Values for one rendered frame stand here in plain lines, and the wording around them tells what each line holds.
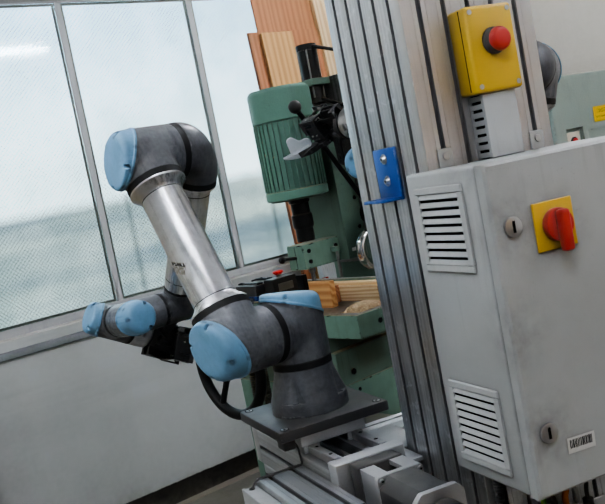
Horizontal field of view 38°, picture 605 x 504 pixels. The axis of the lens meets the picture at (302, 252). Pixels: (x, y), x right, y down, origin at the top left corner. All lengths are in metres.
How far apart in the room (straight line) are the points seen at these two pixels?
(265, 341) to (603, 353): 0.59
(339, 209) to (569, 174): 1.28
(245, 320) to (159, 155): 0.37
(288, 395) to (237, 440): 2.30
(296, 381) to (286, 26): 2.74
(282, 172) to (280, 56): 1.71
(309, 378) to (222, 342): 0.21
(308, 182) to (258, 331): 0.88
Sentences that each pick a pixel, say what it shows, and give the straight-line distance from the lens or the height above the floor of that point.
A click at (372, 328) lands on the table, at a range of 2.17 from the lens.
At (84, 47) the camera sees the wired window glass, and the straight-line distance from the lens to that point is 3.78.
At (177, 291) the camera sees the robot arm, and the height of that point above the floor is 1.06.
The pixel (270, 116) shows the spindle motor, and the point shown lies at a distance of 2.38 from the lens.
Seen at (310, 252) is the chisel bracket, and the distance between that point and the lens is 2.42.
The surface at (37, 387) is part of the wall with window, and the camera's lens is 3.50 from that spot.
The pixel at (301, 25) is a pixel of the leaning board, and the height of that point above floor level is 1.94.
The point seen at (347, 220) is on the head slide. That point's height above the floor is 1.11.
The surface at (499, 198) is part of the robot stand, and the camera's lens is 1.20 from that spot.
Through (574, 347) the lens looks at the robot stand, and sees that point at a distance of 1.28.
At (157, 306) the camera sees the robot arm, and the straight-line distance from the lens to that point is 1.95.
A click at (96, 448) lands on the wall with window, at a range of 3.63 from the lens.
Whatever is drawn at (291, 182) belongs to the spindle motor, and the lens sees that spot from 2.37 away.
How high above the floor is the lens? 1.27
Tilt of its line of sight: 5 degrees down
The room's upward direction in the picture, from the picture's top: 11 degrees counter-clockwise
